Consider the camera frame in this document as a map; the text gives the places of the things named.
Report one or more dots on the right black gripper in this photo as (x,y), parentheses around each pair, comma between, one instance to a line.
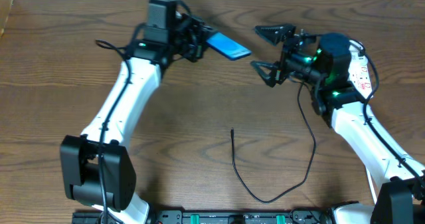
(285,58)

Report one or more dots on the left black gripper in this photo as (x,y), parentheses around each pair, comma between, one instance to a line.
(198,40)

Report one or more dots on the blue Galaxy smartphone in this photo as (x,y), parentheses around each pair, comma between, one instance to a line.
(227,47)

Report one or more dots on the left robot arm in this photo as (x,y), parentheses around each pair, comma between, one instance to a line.
(96,167)

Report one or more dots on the white power strip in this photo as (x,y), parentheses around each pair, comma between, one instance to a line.
(358,69)

